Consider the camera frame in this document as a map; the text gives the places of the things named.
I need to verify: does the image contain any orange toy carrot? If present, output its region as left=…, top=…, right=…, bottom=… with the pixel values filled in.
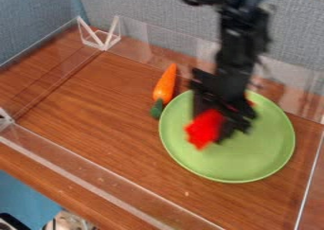
left=150, top=63, right=177, bottom=118

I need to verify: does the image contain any clear acrylic barrier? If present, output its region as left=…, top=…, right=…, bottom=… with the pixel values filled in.
left=0, top=17, right=324, bottom=230

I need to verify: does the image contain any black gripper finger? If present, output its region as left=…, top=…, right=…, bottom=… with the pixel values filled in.
left=215, top=114, right=252, bottom=143
left=193, top=92, right=219, bottom=117

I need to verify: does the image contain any green round plate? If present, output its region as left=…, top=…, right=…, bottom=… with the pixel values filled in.
left=158, top=91, right=296, bottom=184

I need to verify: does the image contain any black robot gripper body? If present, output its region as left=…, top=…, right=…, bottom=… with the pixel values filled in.
left=188, top=6, right=271, bottom=137

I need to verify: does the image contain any red plastic block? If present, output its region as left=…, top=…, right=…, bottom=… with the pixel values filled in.
left=185, top=109, right=225, bottom=150

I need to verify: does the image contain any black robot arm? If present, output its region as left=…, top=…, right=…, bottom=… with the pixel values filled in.
left=182, top=0, right=269, bottom=148

